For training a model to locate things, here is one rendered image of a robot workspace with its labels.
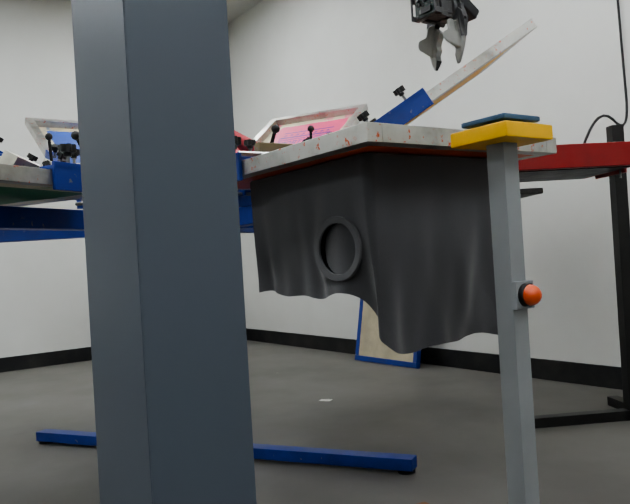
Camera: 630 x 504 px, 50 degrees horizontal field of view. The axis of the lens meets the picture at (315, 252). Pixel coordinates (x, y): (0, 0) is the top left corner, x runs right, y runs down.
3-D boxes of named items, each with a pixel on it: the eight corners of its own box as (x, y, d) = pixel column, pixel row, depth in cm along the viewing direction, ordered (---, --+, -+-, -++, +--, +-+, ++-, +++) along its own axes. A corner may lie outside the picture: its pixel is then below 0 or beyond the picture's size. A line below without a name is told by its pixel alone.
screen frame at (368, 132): (557, 153, 162) (556, 137, 162) (367, 141, 128) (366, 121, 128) (352, 191, 226) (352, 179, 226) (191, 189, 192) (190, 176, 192)
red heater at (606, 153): (584, 182, 301) (583, 155, 302) (643, 168, 256) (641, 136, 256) (450, 189, 296) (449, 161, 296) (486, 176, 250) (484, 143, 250)
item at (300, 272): (400, 321, 145) (390, 154, 146) (369, 326, 140) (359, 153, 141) (285, 314, 183) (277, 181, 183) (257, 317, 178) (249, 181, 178)
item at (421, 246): (520, 335, 164) (509, 158, 165) (379, 361, 139) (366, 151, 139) (510, 334, 167) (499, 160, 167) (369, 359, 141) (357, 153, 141)
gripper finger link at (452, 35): (442, 60, 140) (431, 21, 142) (462, 64, 144) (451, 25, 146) (453, 52, 138) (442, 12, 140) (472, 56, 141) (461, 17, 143)
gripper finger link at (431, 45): (411, 68, 147) (416, 24, 146) (430, 71, 151) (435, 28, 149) (421, 68, 145) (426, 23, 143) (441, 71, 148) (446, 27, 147)
